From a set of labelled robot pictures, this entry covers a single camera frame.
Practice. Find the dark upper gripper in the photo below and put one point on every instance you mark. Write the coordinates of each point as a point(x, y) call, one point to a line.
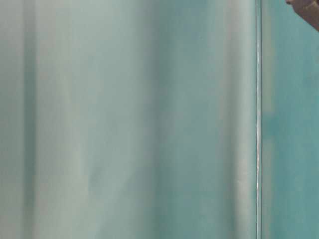
point(308, 10)

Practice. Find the clear acrylic panel edge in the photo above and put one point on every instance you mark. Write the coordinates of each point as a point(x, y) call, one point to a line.
point(259, 170)

